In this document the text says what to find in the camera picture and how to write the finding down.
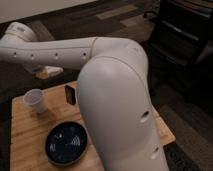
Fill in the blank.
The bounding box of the black office chair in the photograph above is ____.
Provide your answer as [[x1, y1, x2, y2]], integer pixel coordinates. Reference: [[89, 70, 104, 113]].
[[148, 0, 213, 66]]

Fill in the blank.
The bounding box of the white sponge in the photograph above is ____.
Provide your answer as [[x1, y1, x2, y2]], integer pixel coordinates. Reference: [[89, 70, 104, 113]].
[[41, 66, 63, 77]]

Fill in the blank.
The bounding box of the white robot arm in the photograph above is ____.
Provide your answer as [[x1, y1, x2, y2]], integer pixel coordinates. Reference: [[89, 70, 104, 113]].
[[0, 22, 169, 171]]

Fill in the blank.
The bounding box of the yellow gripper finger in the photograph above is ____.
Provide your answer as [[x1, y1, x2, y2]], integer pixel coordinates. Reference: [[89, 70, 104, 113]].
[[35, 71, 49, 79]]

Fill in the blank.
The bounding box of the dark blue patterned bowl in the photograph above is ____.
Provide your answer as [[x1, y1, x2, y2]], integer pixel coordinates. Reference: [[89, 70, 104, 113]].
[[45, 121, 88, 166]]

